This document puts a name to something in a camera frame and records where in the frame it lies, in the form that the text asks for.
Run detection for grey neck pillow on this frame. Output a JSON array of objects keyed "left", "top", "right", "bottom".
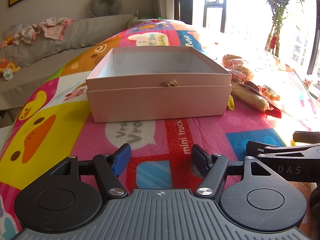
[{"left": 90, "top": 0, "right": 123, "bottom": 18}]

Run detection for red snack packet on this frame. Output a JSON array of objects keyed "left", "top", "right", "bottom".
[{"left": 265, "top": 101, "right": 284, "bottom": 118}]

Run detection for pink floral clothes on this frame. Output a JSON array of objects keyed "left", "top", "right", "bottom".
[{"left": 12, "top": 17, "right": 75, "bottom": 45}]

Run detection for swirl roll cake packet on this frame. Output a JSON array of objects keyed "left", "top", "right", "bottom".
[{"left": 241, "top": 80, "right": 262, "bottom": 93}]

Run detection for breadstick pack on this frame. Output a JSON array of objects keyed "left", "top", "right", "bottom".
[{"left": 231, "top": 81, "right": 272, "bottom": 112}]

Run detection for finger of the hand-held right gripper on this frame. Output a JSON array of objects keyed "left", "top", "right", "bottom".
[
  {"left": 246, "top": 141, "right": 320, "bottom": 159},
  {"left": 292, "top": 131, "right": 320, "bottom": 143}
]

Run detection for small yellow plush toy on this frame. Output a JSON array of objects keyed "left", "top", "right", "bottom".
[{"left": 0, "top": 36, "right": 14, "bottom": 49}]

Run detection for orange plush toy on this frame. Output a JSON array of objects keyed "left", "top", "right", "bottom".
[{"left": 0, "top": 58, "right": 22, "bottom": 80}]

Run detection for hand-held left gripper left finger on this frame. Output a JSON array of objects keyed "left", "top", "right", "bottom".
[{"left": 49, "top": 143, "right": 132, "bottom": 198}]

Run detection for pink cardboard box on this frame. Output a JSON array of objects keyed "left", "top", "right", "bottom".
[{"left": 86, "top": 46, "right": 233, "bottom": 123}]

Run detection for black window frame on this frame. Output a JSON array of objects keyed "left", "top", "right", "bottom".
[{"left": 175, "top": 0, "right": 320, "bottom": 77}]

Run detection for colourful cartoon play mat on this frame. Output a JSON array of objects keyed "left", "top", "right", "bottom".
[{"left": 0, "top": 19, "right": 320, "bottom": 240}]

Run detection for small white cake packet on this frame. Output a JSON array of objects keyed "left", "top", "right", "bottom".
[{"left": 261, "top": 85, "right": 282, "bottom": 102}]

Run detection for tall green potted plant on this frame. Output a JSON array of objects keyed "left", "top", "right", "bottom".
[{"left": 260, "top": 0, "right": 320, "bottom": 55}]

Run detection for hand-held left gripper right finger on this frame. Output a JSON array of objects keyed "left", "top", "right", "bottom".
[{"left": 191, "top": 144, "right": 275, "bottom": 199}]

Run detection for clear bread packet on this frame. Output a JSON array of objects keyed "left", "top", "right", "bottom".
[{"left": 222, "top": 54, "right": 254, "bottom": 80}]

